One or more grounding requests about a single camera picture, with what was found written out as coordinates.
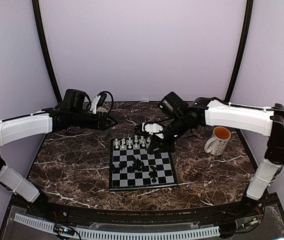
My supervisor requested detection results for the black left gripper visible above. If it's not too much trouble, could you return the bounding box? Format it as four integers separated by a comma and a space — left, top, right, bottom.
71, 110, 118, 131

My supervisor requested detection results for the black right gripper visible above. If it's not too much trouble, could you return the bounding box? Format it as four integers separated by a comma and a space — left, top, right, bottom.
148, 114, 189, 155

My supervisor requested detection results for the pile of black chess pieces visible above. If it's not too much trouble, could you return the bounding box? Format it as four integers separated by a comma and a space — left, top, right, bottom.
110, 155, 158, 177

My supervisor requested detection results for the black grey chess board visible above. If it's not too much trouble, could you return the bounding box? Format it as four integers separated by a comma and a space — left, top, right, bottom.
109, 139, 178, 192

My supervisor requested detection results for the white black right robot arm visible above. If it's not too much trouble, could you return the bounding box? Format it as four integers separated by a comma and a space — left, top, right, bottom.
134, 91, 284, 217

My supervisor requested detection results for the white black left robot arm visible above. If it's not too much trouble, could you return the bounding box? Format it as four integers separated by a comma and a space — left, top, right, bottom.
0, 89, 117, 218

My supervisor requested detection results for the cream floral mug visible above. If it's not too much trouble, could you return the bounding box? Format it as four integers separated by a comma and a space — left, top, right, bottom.
95, 107, 111, 139

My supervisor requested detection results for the white mug orange interior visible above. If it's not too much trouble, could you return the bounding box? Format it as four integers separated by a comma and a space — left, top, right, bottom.
204, 126, 231, 156

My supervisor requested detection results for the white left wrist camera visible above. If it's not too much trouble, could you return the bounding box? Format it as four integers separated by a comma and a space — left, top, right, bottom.
89, 92, 107, 114

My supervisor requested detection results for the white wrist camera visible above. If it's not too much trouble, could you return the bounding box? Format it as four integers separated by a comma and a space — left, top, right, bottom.
134, 122, 164, 139
89, 92, 107, 114

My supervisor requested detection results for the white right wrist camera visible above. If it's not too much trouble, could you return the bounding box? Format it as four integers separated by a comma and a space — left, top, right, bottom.
134, 122, 164, 139

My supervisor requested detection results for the black front rail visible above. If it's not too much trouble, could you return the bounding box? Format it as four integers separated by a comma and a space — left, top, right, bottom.
49, 202, 244, 224

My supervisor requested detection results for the white slotted cable duct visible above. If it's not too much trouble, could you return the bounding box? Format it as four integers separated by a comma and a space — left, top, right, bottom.
13, 213, 220, 240

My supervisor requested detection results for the black left frame post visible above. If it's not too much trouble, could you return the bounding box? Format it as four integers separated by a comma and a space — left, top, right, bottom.
31, 0, 62, 102

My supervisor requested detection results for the black frame post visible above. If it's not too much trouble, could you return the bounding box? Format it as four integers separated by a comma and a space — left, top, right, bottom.
31, 0, 62, 102
224, 0, 254, 102

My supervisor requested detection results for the black right frame post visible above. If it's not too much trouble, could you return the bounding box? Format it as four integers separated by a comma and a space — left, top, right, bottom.
224, 0, 254, 102

